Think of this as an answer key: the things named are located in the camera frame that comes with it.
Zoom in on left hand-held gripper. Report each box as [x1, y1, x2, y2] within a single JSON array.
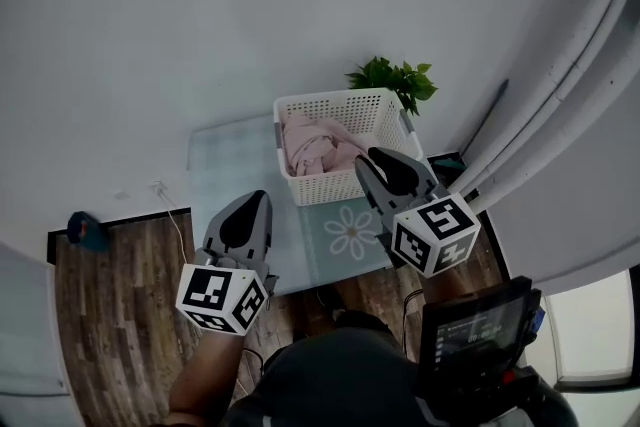
[[174, 189, 279, 335]]

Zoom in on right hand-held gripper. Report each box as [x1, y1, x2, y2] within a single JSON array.
[[353, 146, 482, 277]]

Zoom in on white plastic laundry basket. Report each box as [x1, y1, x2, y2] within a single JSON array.
[[272, 87, 425, 208]]

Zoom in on pink clothes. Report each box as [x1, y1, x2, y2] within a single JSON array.
[[282, 112, 372, 179]]

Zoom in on person's left forearm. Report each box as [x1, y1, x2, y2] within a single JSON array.
[[168, 330, 247, 427]]

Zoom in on person's right forearm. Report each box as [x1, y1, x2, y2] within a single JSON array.
[[419, 264, 477, 305]]

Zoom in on teal dustpan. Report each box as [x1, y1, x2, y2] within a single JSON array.
[[428, 153, 467, 173]]

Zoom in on light blue flower tablecloth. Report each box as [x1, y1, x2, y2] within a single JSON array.
[[185, 112, 397, 297]]

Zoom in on green potted plant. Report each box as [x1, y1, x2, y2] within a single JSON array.
[[344, 56, 439, 117]]

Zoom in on person's dark clothing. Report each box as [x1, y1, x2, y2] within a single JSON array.
[[227, 312, 581, 427]]

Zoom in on black monitor screen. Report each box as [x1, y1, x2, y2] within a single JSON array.
[[417, 275, 545, 397]]

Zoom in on dark blue bag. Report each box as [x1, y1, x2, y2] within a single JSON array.
[[67, 210, 110, 253]]

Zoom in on white wrapped pipes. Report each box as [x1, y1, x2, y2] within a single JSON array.
[[447, 0, 640, 216]]

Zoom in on window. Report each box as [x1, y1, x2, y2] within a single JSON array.
[[542, 269, 640, 390]]

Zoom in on white door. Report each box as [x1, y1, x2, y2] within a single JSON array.
[[0, 239, 72, 397]]

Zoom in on white wall cable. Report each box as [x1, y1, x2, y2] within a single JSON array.
[[154, 187, 195, 266]]

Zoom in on black cable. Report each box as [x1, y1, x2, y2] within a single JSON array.
[[401, 288, 425, 362]]

